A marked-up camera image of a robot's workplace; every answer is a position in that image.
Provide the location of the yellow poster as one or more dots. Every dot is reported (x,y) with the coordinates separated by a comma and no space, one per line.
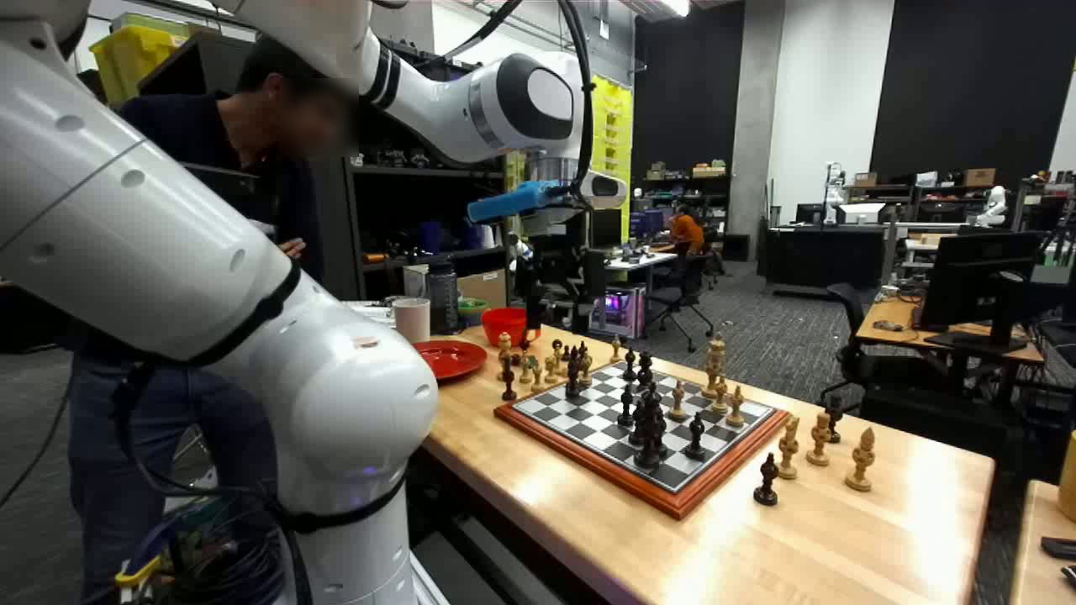
(614,136)

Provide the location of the cardboard box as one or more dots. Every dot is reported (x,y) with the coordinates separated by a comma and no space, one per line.
(484,289)

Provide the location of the person in dark shirt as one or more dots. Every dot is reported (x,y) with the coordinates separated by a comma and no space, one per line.
(104,471)

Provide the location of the wooden desk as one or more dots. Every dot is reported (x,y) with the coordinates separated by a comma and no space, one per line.
(897,322)

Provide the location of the yellow plastic bag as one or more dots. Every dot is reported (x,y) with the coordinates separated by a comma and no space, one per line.
(134,53)

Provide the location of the black computer monitor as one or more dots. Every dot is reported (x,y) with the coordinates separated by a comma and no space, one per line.
(978,280)

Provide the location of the red cup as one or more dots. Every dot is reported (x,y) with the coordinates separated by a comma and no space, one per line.
(505,328)

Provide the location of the black office chair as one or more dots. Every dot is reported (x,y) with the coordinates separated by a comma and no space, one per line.
(897,386)

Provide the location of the checkered chessboard with red frame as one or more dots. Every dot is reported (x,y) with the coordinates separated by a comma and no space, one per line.
(605,430)

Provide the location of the red plate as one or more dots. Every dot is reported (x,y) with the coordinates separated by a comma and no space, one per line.
(452,359)

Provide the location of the tall beige chess piece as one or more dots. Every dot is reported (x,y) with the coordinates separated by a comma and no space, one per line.
(714,356)

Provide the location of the beige chess knight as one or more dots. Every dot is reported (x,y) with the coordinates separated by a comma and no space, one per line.
(788,447)

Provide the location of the dark water bottle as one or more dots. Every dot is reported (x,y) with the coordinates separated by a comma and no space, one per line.
(442,295)

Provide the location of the black cabinet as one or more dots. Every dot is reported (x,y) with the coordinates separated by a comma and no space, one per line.
(826,256)

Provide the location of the black chess piece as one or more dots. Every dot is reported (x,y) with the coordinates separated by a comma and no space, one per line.
(694,438)
(767,483)
(630,359)
(656,438)
(508,381)
(574,376)
(639,423)
(642,372)
(836,419)
(628,406)

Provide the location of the person in orange shirt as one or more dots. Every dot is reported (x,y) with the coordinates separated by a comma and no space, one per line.
(686,234)

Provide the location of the purple lit machine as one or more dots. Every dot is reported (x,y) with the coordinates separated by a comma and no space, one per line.
(623,310)

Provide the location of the black storage shelf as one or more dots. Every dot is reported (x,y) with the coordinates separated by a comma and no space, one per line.
(426,213)

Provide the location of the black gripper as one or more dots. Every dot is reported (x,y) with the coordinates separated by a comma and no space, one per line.
(556,260)

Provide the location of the white cup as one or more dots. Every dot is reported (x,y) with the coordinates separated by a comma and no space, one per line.
(413,320)

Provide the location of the beige chess bishop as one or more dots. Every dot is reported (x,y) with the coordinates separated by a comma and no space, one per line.
(817,438)

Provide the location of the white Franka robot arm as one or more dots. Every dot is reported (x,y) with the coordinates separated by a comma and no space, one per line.
(171,256)

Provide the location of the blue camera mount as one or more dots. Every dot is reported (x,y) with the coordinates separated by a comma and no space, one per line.
(516,202)

